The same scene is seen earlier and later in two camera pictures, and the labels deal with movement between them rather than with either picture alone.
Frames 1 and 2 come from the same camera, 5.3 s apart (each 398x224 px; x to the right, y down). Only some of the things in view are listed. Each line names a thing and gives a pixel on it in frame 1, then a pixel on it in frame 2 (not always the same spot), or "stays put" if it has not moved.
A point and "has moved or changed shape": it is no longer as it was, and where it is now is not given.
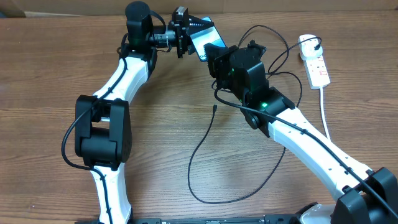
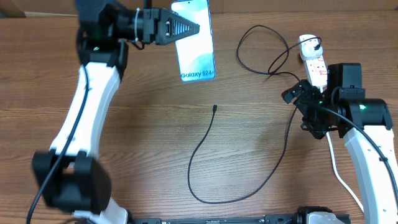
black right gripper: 213,53 to 310,94
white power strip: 317,73 stays put
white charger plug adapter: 306,48 stays put
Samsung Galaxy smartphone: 209,35 has moved or changed shape
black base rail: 268,219 stays put
